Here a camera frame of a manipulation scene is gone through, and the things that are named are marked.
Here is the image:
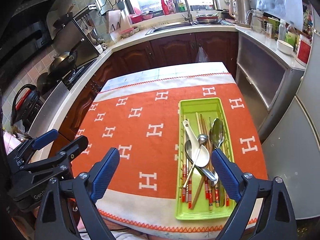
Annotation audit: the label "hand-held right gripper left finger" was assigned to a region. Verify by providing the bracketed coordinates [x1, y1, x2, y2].
[35, 147, 120, 240]

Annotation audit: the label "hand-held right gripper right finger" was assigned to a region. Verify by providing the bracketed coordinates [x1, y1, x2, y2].
[211, 148, 298, 240]

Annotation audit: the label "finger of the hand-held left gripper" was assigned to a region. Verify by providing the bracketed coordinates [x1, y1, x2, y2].
[22, 135, 89, 172]
[7, 129, 59, 161]

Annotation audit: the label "white ceramic spoon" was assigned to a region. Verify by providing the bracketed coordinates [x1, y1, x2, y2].
[182, 120, 210, 168]

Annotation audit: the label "small metal spoon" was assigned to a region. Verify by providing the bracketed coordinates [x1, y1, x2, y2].
[184, 140, 219, 183]

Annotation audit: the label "round thin-handled metal spoon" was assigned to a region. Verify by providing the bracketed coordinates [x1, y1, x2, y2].
[183, 134, 208, 188]

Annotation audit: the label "green plastic tray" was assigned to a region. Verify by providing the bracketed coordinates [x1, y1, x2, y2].
[174, 97, 237, 221]

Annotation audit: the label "steel splash guard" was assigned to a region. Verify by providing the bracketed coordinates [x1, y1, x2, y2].
[27, 80, 70, 140]

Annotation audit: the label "orange printed blanket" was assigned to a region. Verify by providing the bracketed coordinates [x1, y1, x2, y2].
[71, 73, 269, 233]

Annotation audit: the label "dark round pot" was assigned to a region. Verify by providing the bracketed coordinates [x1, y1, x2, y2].
[36, 72, 54, 94]

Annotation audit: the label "gas stove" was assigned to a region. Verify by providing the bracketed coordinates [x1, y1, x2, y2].
[61, 59, 98, 90]

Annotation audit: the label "dark wok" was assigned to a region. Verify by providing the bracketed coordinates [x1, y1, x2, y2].
[47, 51, 78, 74]

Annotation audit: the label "black range hood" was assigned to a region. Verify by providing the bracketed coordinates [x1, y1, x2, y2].
[0, 0, 58, 80]

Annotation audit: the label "plastic bag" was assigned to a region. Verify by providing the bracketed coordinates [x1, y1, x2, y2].
[194, 44, 208, 63]

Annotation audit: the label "dark wooden base cabinets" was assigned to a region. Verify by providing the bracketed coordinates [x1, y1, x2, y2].
[56, 31, 239, 140]

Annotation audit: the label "cutting board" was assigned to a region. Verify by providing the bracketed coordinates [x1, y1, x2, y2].
[106, 9, 123, 34]

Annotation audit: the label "white bowl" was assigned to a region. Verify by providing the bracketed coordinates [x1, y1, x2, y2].
[276, 39, 294, 55]

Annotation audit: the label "red label jar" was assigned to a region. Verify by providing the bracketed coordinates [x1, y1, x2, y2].
[295, 34, 313, 67]

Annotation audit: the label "steel sink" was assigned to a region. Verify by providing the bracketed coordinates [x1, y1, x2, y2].
[145, 21, 234, 35]

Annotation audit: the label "green carton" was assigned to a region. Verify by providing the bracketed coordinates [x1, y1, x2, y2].
[269, 17, 280, 39]

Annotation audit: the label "white plastic bottle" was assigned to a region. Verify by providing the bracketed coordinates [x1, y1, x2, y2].
[278, 19, 287, 40]

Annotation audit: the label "glass pitcher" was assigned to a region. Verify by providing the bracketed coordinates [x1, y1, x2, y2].
[246, 9, 267, 33]

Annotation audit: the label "red-rimmed pan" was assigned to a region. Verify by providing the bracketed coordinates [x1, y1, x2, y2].
[195, 14, 222, 25]

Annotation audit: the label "electric kettle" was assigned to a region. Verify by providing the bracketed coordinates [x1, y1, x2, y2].
[229, 0, 252, 28]

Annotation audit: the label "steel faucet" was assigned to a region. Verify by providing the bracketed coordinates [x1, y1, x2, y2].
[173, 0, 193, 23]

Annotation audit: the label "black basket red handle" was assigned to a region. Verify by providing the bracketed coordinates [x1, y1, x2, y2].
[10, 84, 43, 128]

